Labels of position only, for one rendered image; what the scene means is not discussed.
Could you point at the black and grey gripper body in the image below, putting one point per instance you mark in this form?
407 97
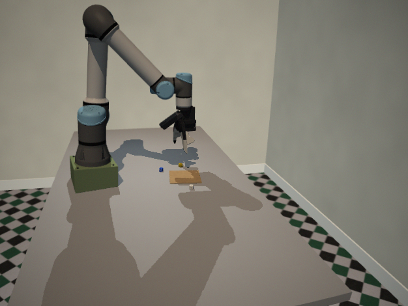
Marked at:
188 120

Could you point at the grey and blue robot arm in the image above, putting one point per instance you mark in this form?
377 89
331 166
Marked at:
102 30

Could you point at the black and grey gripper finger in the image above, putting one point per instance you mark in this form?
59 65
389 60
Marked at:
175 134
186 139

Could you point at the tan square mat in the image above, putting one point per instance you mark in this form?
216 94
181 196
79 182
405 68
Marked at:
184 177

